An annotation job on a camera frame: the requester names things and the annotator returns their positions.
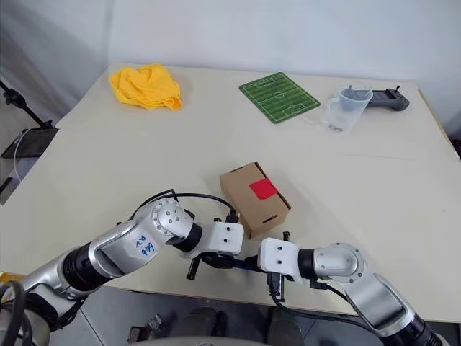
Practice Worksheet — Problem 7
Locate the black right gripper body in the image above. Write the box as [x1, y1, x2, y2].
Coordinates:
[265, 231, 292, 304]

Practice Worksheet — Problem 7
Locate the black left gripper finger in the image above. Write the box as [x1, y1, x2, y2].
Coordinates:
[214, 254, 249, 271]

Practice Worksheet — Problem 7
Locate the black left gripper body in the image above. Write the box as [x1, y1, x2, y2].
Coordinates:
[185, 252, 224, 281]

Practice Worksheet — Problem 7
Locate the brown cardboard box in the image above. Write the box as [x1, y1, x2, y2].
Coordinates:
[219, 161, 292, 240]

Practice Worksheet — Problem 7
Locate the red tape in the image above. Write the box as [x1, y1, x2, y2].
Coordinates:
[249, 177, 279, 201]

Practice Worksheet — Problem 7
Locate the green football field mat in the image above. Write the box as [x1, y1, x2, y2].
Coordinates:
[239, 71, 321, 125]

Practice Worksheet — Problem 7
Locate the clear plastic measuring cup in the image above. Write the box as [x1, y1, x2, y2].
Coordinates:
[321, 81, 374, 133]

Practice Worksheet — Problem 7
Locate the yellow crumpled cloth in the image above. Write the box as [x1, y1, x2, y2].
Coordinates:
[109, 63, 184, 111]

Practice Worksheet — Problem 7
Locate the grey remote controller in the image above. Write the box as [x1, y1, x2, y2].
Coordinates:
[365, 84, 411, 112]

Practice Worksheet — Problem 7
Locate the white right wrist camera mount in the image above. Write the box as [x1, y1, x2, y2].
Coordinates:
[259, 237, 302, 280]

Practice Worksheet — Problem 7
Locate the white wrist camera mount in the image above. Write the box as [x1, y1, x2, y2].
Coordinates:
[182, 221, 245, 260]
[259, 237, 302, 280]

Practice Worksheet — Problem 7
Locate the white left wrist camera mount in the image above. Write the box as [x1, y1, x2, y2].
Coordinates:
[182, 221, 245, 260]

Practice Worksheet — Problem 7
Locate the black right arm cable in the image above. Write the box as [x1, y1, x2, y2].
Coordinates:
[268, 275, 382, 325]

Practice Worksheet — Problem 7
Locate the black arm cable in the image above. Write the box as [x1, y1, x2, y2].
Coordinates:
[268, 275, 382, 325]
[129, 188, 239, 226]

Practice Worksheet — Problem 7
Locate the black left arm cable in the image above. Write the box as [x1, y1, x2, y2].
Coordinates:
[129, 188, 239, 226]

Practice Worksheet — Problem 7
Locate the thick black body cable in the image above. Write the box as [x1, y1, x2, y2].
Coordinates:
[0, 280, 34, 342]

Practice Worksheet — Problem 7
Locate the black stand base plate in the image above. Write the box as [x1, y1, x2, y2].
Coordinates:
[1, 127, 60, 160]

